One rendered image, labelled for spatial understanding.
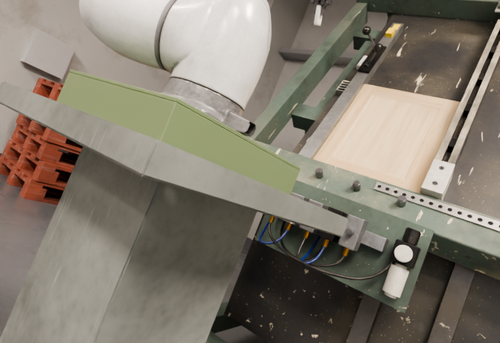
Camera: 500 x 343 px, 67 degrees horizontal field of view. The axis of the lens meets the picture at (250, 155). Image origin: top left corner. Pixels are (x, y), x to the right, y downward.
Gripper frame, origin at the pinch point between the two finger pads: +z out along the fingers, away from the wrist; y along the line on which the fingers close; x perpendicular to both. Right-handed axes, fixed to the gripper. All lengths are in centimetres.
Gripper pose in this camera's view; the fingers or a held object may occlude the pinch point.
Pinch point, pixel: (318, 15)
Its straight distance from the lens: 152.2
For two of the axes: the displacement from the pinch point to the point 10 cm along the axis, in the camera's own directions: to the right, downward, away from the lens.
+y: -7.8, -2.8, 5.6
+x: -6.1, 1.6, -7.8
